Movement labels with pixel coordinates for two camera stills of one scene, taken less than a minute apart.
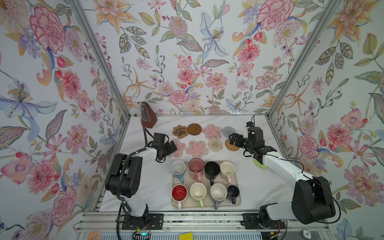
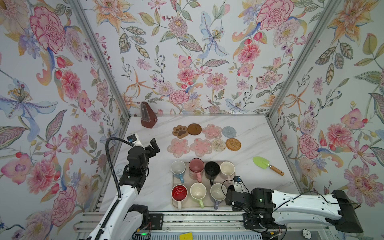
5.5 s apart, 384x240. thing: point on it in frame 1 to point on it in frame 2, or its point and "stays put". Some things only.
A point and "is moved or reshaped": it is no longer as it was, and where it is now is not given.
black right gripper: x=240 y=138 to x=236 y=210
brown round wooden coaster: x=194 y=129 stays put
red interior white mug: x=179 y=193 stays put
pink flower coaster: x=212 y=132 stays put
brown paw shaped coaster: x=180 y=131 stays put
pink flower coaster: x=197 y=149 is moved or reshaped
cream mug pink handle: x=227 y=168 stays put
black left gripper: x=170 y=149 to x=156 y=149
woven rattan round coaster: x=232 y=147 stays put
